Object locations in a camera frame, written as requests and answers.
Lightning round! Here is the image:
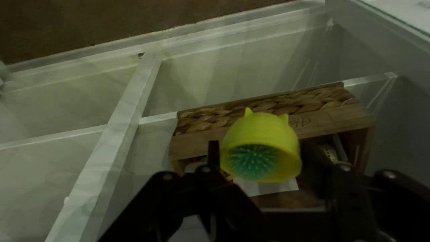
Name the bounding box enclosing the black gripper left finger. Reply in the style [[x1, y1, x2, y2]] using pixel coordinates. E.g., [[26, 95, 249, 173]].
[[206, 139, 220, 170]]

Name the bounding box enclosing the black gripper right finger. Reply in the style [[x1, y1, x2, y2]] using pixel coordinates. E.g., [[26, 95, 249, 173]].
[[310, 145, 340, 178]]

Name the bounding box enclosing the yellow cup with ears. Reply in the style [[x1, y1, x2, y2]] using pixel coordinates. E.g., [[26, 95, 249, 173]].
[[220, 107, 302, 182]]

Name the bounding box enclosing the green spiky ball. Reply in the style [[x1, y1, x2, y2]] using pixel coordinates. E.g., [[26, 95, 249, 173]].
[[228, 145, 278, 178]]

